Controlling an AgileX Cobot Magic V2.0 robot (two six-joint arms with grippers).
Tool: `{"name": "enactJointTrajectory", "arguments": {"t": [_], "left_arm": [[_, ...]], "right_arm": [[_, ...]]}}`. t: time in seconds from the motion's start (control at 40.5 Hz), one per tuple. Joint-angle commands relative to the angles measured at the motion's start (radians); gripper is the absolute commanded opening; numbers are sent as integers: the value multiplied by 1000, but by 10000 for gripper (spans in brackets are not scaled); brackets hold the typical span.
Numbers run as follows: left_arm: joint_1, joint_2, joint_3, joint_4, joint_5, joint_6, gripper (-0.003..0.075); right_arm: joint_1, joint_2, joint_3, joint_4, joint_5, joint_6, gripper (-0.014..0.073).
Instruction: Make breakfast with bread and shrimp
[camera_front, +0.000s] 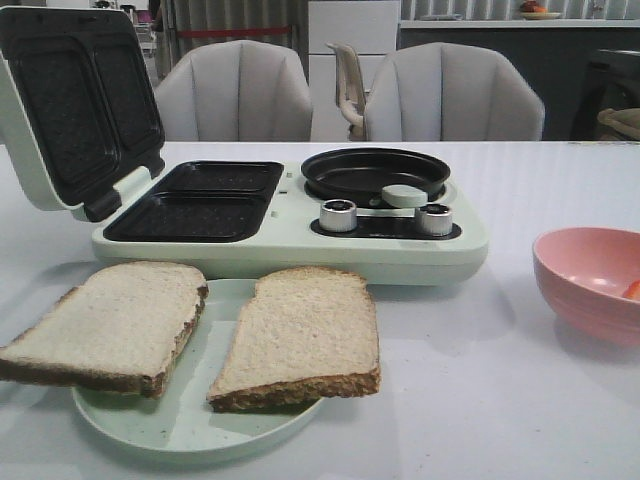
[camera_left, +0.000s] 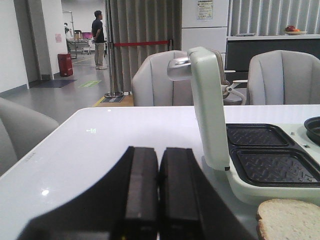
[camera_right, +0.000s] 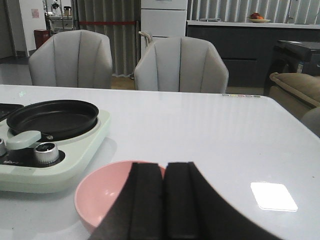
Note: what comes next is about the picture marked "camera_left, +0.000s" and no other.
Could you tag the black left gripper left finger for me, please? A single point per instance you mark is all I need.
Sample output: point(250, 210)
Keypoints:
point(122, 205)

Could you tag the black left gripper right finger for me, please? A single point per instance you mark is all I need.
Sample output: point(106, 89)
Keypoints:
point(190, 208)

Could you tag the green breakfast maker lid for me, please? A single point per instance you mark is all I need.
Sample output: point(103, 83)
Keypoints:
point(204, 68)

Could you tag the green breakfast maker base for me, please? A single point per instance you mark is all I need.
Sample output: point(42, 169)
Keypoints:
point(273, 161)

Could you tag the white office chair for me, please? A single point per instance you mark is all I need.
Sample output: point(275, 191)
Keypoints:
point(231, 95)

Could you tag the grey armchair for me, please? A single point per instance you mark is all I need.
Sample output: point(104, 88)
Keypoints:
point(21, 129)
point(283, 77)
point(151, 85)

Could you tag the grey armchair near left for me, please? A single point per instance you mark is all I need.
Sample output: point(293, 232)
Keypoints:
point(21, 129)

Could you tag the black round frying pan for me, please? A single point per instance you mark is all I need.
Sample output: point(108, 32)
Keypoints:
point(312, 126)

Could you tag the red trash bin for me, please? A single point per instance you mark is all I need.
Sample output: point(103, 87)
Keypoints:
point(65, 64)

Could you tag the grey armchair right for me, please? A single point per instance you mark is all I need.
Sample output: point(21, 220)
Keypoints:
point(283, 77)

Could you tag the red barrier belt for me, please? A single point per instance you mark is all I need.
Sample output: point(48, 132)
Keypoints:
point(145, 43)

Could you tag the dark kitchen counter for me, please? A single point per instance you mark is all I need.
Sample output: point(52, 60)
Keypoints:
point(241, 49)

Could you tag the standing person dark shirt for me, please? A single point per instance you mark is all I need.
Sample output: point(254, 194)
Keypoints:
point(99, 40)

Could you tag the grey curtain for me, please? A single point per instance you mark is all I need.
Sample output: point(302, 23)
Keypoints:
point(136, 21)

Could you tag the white refrigerator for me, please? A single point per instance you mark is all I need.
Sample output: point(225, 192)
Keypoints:
point(204, 23)

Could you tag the fruit plate on counter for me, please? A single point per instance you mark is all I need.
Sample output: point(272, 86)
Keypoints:
point(293, 31)

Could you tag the chrome stanchion post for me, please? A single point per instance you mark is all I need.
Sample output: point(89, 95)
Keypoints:
point(114, 90)

